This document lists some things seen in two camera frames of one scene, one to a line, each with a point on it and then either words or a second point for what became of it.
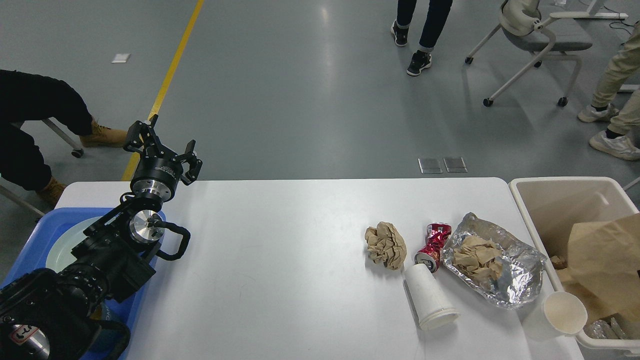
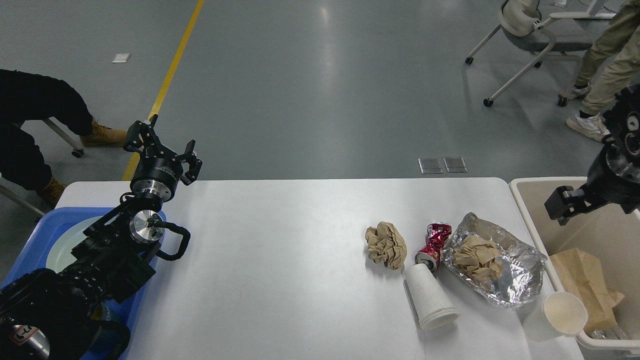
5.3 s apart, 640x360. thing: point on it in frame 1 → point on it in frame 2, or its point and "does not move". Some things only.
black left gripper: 158,170 does not move
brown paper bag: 604,254 → 580,274
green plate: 60,256 does not move
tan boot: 102,136 does not move
